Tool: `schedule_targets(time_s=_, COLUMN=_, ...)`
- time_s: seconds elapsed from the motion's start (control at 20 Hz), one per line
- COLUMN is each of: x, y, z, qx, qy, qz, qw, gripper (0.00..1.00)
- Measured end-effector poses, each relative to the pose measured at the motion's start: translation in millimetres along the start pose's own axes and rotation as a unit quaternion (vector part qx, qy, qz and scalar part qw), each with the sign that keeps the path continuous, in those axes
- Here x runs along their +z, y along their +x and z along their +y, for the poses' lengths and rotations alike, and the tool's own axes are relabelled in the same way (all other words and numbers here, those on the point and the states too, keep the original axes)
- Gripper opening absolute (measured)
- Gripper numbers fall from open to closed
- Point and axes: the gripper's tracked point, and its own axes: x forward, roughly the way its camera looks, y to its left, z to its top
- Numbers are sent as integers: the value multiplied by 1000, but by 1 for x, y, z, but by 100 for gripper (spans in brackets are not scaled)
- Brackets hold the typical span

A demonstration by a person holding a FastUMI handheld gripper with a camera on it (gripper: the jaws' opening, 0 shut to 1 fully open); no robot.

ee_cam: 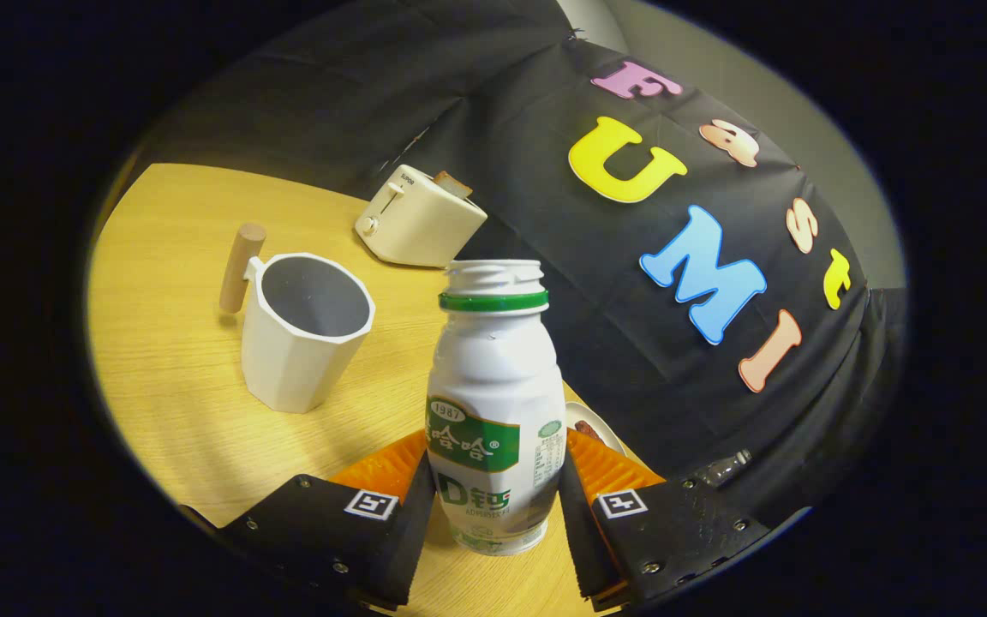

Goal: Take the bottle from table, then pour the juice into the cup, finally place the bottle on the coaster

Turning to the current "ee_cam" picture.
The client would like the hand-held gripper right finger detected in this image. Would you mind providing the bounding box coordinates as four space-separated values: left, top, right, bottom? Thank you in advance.
558 428 811 611

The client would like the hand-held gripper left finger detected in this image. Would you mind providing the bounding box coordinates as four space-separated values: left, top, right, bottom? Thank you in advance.
181 428 439 611

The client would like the white juice bottle green label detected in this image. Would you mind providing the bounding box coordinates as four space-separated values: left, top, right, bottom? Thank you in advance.
425 259 567 557

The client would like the white cup with wooden handle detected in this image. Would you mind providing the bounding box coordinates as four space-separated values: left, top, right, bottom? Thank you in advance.
218 223 376 415

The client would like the white round plate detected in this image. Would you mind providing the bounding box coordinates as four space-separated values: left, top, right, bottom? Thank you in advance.
564 401 628 458

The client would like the wooden table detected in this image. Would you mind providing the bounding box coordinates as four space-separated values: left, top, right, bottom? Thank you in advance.
87 163 631 617

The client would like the cream toaster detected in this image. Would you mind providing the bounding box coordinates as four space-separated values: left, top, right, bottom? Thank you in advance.
354 165 488 268

